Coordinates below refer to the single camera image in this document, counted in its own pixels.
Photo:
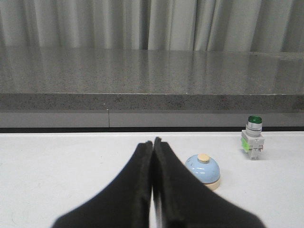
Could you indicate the grey pleated curtain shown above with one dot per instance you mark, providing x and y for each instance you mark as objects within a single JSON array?
[{"x": 209, "y": 25}]

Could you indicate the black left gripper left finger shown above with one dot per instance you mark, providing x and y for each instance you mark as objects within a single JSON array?
[{"x": 124, "y": 203}]

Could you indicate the grey stone counter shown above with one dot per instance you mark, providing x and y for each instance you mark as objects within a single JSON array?
[{"x": 53, "y": 87}]

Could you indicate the green pushbutton switch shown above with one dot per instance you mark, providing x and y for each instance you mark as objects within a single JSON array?
[{"x": 251, "y": 137}]

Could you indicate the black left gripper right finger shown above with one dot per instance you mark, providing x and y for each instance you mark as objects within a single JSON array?
[{"x": 182, "y": 201}]

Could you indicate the blue and cream desk bell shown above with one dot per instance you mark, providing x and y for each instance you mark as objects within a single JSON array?
[{"x": 205, "y": 169}]

